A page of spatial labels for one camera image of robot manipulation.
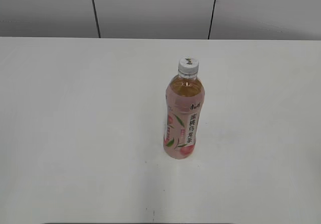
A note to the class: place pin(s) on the pink oolong tea bottle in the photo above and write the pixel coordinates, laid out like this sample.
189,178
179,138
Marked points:
184,98

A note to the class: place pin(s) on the white bottle cap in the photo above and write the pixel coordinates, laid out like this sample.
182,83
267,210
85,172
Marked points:
188,66

